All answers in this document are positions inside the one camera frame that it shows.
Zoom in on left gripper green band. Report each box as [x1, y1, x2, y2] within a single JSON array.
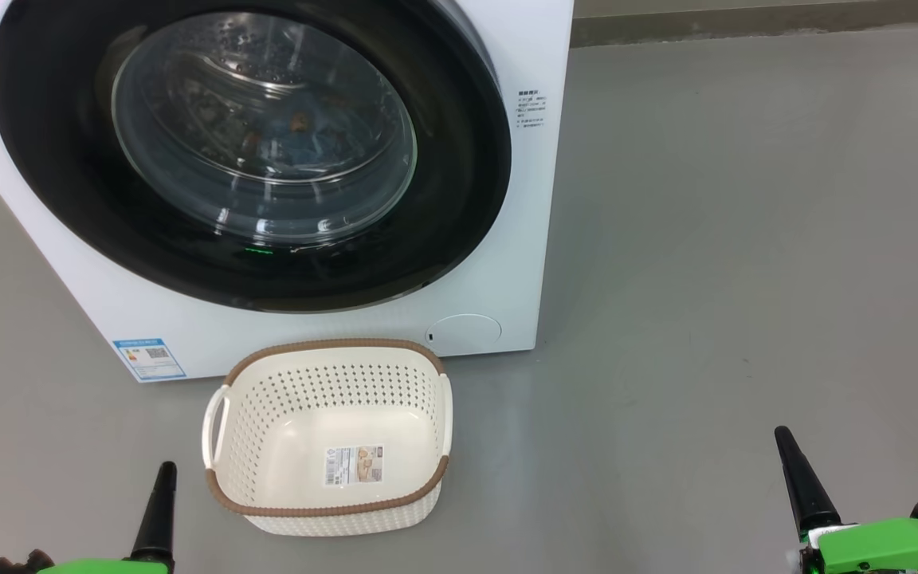
[[0, 460, 179, 574]]

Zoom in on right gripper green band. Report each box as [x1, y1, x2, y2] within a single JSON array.
[[773, 425, 918, 574]]

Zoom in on black round glass washer door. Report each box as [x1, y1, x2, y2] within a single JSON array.
[[0, 0, 513, 313]]

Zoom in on blue printed garment white lining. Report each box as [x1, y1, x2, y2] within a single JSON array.
[[236, 108, 356, 180]]

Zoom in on white front-load washing machine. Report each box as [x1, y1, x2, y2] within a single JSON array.
[[0, 0, 575, 383]]

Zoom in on blue energy label sticker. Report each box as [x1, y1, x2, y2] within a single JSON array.
[[112, 338, 188, 383]]

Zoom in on paper basket label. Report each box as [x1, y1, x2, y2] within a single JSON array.
[[324, 445, 386, 487]]

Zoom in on white perforated basket brown rim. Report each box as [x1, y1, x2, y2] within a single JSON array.
[[202, 339, 453, 537]]

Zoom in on round white filter cover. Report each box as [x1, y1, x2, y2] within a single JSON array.
[[425, 313, 503, 352]]

